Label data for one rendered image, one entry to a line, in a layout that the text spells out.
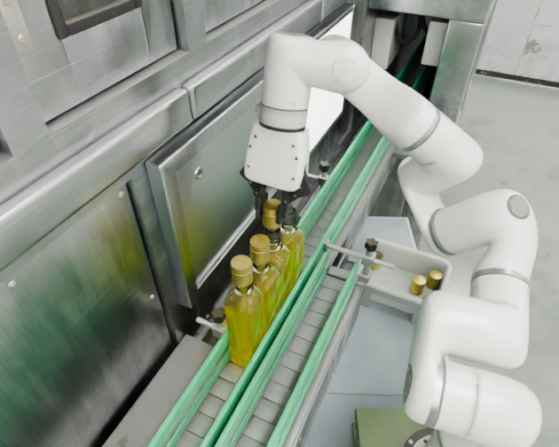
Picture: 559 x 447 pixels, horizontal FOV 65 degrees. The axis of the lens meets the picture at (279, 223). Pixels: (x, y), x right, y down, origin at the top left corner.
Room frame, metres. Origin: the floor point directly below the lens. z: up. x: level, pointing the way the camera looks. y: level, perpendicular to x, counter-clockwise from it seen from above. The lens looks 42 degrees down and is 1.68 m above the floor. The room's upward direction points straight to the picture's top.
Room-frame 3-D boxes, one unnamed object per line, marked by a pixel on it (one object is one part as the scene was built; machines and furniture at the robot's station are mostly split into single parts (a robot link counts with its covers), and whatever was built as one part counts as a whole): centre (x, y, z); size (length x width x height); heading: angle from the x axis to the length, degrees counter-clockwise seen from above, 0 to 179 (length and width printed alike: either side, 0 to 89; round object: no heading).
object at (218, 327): (0.51, 0.13, 0.94); 0.07 x 0.04 x 0.13; 64
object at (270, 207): (0.59, 0.01, 1.17); 0.04 x 0.04 x 0.04
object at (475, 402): (0.28, -0.29, 1.06); 0.13 x 0.10 x 0.16; 72
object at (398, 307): (0.77, -0.30, 0.79); 0.27 x 0.17 x 0.08; 64
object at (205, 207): (0.94, -0.01, 1.15); 0.90 x 0.03 x 0.34; 154
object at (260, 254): (0.54, 0.03, 1.14); 0.04 x 0.04 x 0.04
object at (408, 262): (0.76, -0.32, 0.80); 0.22 x 0.17 x 0.09; 64
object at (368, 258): (0.70, -0.18, 0.95); 0.17 x 0.03 x 0.12; 64
